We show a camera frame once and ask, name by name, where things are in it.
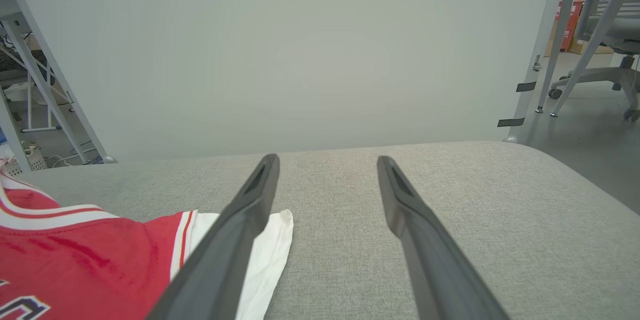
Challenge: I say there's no grey metal panel frame leg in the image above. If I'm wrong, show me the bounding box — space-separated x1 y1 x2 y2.
502 0 573 143
0 0 118 164

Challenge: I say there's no grey fabric sofa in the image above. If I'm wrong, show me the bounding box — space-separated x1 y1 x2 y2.
15 141 640 320

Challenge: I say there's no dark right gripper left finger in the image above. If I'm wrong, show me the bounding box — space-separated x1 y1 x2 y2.
145 154 281 320

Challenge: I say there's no red and white basketball jersey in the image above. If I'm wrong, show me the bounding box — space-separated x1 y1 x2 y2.
0 160 295 320

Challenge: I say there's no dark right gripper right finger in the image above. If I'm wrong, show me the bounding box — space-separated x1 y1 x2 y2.
376 155 511 320

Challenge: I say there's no brown cardboard box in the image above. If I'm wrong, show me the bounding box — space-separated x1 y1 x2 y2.
567 38 613 55

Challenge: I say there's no white plastic basket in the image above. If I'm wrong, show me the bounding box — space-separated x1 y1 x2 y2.
4 143 48 177

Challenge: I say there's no white partition panel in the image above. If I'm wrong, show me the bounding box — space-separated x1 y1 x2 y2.
2 0 571 163

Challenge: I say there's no red box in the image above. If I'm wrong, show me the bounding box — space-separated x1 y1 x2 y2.
555 0 585 52

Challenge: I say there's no grey metal desk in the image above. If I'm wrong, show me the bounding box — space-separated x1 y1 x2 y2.
535 0 640 117
0 0 93 173

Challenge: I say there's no grey office chair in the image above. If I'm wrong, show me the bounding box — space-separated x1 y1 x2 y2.
547 0 640 123

